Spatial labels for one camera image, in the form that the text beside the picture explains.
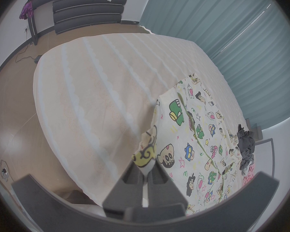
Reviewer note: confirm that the pink garment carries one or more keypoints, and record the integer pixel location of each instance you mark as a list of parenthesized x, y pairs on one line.
[(248, 180)]

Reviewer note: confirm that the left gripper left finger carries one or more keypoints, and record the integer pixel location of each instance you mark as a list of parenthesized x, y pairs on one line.
[(123, 194)]

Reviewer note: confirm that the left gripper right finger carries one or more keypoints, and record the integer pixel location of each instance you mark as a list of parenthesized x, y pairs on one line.
[(169, 194)]

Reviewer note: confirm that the white printed pyjama top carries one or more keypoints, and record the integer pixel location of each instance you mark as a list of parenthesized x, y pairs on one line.
[(195, 141)]

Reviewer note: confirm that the grey bedside table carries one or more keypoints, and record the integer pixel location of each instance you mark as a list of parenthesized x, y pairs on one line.
[(254, 129)]

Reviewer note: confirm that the bed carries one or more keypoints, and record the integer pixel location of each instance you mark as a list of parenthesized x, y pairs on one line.
[(87, 93)]

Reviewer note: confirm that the black power adapter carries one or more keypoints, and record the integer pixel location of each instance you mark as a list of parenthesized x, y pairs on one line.
[(37, 59)]

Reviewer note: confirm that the grey garment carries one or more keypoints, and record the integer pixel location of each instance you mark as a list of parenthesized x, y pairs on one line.
[(245, 164)]

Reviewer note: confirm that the black garment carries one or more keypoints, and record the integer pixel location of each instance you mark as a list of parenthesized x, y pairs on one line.
[(245, 139)]

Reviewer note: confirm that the purple plastic bag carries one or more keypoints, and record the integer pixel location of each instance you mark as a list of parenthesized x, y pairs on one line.
[(26, 10)]

